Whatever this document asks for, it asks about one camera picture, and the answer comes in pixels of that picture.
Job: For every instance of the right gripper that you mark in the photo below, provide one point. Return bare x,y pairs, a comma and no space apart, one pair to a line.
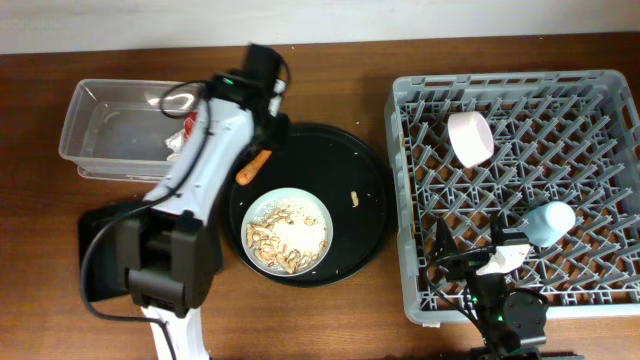
466,265

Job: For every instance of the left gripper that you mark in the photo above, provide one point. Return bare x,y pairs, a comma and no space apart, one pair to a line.
280,135

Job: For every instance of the orange carrot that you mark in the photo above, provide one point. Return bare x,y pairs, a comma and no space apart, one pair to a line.
247,174

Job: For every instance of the light blue cup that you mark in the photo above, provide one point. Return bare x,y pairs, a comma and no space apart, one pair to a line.
547,224

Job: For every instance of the red snack wrapper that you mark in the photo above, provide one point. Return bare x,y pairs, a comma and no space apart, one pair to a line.
189,123

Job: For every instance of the white tissue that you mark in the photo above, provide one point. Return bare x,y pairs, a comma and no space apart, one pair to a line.
175,144

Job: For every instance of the grey plate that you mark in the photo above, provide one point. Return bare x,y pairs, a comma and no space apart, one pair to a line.
259,204

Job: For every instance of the pink bowl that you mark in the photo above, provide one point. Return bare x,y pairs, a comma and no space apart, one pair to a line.
471,138

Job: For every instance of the food scraps rice and peanuts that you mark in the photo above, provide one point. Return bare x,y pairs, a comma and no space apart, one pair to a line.
289,235

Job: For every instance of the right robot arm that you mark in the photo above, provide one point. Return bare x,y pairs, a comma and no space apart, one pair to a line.
510,320

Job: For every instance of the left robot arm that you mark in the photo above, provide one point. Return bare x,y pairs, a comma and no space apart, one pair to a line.
165,254

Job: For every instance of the grey dishwasher rack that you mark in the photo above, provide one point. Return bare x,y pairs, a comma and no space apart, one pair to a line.
559,136

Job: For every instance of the round black tray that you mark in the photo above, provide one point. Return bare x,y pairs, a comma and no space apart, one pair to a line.
329,163

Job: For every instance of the stray peanut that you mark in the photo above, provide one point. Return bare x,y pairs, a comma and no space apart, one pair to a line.
354,199

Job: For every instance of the clear plastic bin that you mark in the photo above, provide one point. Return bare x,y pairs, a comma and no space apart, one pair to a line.
117,129

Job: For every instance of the black rectangular tray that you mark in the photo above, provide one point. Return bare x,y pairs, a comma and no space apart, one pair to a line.
101,283

